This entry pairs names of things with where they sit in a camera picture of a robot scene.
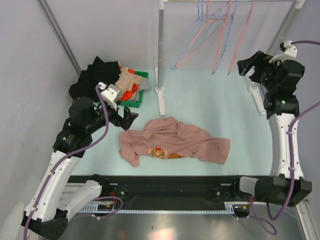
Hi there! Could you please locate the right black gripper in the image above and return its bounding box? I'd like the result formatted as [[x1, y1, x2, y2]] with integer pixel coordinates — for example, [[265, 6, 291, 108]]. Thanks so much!
[[236, 50, 284, 93]]

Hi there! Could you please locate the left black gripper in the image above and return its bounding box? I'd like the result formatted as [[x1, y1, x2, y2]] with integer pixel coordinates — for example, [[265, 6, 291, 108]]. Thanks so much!
[[85, 99, 138, 133]]

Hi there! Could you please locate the pink hanger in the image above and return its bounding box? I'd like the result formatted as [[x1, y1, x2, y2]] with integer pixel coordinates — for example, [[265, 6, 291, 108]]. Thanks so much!
[[227, 0, 256, 76], [170, 0, 239, 73], [211, 0, 233, 75]]

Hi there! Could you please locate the pink t shirt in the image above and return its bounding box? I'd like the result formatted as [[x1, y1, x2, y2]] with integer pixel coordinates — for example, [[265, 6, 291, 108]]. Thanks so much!
[[118, 116, 231, 167]]

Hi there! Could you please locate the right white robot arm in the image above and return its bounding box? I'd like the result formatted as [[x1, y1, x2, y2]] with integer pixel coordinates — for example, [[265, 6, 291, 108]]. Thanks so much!
[[230, 50, 312, 207]]

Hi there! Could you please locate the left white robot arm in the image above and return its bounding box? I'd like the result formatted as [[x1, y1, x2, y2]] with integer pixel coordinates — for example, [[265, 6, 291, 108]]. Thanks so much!
[[21, 97, 139, 240]]

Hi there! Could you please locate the blue hanger right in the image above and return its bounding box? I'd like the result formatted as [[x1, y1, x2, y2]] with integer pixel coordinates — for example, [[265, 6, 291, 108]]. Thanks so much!
[[215, 0, 239, 71]]

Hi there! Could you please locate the blue hanger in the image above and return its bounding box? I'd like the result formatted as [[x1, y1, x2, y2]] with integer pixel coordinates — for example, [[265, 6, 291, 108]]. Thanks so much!
[[215, 0, 239, 71], [169, 0, 225, 71]]

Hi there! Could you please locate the blue hanger left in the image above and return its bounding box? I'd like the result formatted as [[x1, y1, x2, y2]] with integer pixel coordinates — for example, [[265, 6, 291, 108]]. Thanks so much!
[[169, 0, 225, 71]]

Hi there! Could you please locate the green plastic bin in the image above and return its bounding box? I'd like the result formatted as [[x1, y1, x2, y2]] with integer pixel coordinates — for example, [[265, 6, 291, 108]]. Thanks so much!
[[119, 68, 151, 108]]

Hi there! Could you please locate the orange garment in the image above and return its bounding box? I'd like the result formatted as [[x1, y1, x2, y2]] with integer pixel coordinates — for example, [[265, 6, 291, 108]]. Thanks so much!
[[120, 84, 139, 100]]

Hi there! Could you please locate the beige garment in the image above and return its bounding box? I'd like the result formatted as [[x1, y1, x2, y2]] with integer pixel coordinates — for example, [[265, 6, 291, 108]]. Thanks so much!
[[115, 67, 143, 92]]

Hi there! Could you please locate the grey garment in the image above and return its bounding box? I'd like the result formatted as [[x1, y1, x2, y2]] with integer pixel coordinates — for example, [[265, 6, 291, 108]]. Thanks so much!
[[133, 77, 151, 102]]

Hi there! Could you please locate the black garment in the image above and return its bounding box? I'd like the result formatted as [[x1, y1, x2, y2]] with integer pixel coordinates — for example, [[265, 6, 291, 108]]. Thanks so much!
[[69, 56, 121, 103]]

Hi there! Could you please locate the white clothes rack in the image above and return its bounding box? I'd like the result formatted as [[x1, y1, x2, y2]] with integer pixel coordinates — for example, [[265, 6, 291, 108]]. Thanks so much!
[[154, 0, 305, 116]]

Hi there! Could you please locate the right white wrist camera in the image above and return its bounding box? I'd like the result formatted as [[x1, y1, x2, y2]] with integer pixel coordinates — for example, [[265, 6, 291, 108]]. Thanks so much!
[[269, 40, 298, 63]]

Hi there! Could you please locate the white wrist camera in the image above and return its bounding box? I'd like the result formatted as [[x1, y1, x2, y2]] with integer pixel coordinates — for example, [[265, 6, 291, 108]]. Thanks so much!
[[269, 40, 298, 63], [98, 82, 120, 110]]

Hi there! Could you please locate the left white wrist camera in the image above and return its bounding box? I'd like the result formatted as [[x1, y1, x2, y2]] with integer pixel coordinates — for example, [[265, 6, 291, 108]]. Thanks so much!
[[98, 82, 120, 110]]

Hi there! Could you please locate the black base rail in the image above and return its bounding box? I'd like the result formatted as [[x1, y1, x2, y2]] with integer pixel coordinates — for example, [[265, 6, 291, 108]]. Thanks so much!
[[68, 175, 256, 213]]

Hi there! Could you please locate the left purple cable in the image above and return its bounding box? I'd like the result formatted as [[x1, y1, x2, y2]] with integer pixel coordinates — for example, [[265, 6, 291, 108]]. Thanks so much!
[[23, 84, 124, 240]]

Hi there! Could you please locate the white cable duct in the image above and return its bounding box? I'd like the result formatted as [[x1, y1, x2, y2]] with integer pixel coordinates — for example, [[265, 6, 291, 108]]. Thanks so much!
[[78, 203, 235, 215]]

